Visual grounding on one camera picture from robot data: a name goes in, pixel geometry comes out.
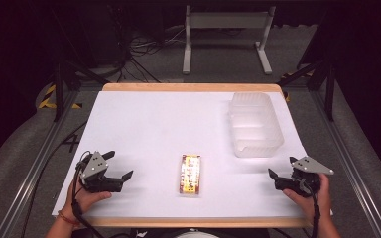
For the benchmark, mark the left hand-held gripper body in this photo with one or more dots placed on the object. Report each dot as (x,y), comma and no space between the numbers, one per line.
(94,165)

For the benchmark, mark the person's left hand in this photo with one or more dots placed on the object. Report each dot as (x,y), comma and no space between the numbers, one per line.
(82,200)

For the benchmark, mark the aluminium floor rail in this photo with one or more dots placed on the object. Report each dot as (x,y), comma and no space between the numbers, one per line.
(350,165)
(33,172)

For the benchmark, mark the white metal stand frame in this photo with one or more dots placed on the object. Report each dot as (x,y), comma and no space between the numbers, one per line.
(228,20)

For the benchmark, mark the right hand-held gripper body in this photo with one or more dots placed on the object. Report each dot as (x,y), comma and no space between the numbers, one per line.
(306,165)

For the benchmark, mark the black metal stand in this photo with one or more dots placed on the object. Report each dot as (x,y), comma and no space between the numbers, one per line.
(59,89)
(329,89)

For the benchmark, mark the yellow black hazard tape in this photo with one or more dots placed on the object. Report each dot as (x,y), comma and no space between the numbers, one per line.
(49,97)
(287,96)

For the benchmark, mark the person's right hand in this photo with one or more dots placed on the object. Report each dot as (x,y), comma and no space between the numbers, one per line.
(322,201)

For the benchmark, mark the yellow red snack packet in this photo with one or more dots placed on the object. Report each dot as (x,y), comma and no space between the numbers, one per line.
(190,175)

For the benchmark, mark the white table sheet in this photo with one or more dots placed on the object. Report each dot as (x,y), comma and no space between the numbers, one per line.
(165,125)

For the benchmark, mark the clear plastic container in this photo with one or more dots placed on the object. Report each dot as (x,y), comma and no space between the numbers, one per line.
(254,125)

